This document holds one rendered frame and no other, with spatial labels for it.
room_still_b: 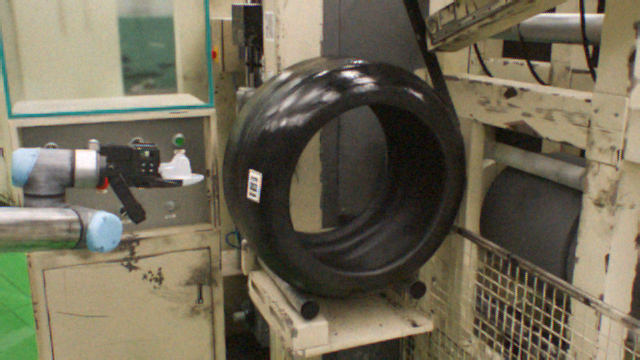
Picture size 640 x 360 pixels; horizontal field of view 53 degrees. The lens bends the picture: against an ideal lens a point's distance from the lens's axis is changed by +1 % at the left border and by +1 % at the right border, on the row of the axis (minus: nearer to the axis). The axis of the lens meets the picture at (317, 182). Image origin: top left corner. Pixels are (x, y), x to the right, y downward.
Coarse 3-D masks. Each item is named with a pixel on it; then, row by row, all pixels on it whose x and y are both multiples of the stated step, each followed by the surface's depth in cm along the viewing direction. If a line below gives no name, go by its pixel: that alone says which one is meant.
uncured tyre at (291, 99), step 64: (320, 64) 139; (384, 64) 138; (256, 128) 133; (320, 128) 130; (384, 128) 168; (448, 128) 143; (384, 192) 172; (448, 192) 146; (320, 256) 167; (384, 256) 164
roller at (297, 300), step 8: (264, 264) 166; (272, 272) 161; (280, 280) 155; (280, 288) 155; (288, 288) 150; (296, 288) 148; (288, 296) 149; (296, 296) 146; (304, 296) 144; (296, 304) 144; (304, 304) 142; (312, 304) 142; (304, 312) 142; (312, 312) 143
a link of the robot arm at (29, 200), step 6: (24, 198) 122; (30, 198) 121; (36, 198) 121; (42, 198) 121; (48, 198) 121; (54, 198) 122; (60, 198) 123; (24, 204) 122; (30, 204) 121; (36, 204) 121; (42, 204) 121; (48, 204) 121; (54, 204) 121; (60, 204) 121; (66, 204) 121
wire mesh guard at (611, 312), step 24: (480, 240) 158; (432, 264) 182; (456, 264) 170; (528, 264) 143; (504, 288) 153; (576, 288) 131; (504, 312) 153; (552, 312) 138; (600, 312) 124; (504, 336) 155
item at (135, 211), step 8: (120, 176) 130; (112, 184) 127; (120, 184) 128; (120, 192) 128; (128, 192) 129; (128, 200) 129; (136, 200) 132; (128, 208) 130; (136, 208) 130; (128, 216) 131; (136, 216) 131; (144, 216) 131
